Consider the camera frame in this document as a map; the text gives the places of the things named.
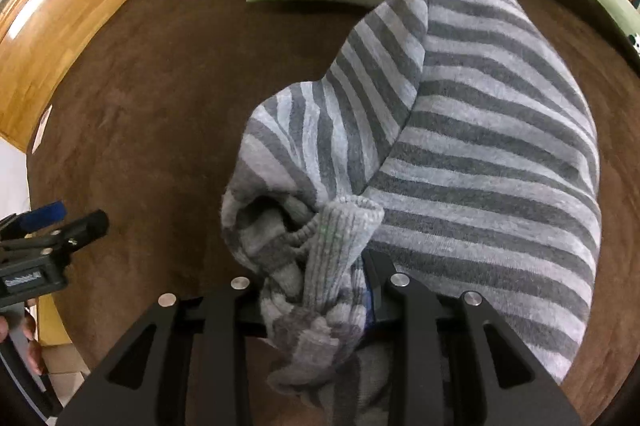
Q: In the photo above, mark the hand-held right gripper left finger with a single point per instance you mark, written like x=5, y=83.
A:
x=235, y=311

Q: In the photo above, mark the wooden headboard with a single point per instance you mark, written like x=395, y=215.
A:
x=65, y=15

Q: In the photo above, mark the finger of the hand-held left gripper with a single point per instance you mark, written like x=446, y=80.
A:
x=42, y=216
x=85, y=228

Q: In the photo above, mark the grey striped sweater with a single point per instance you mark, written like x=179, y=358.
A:
x=475, y=130

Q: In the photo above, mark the brown bed blanket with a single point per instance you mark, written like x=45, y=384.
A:
x=165, y=105

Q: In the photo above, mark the person's left hand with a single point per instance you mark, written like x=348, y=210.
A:
x=33, y=351

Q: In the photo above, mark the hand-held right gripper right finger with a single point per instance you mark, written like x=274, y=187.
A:
x=402, y=311

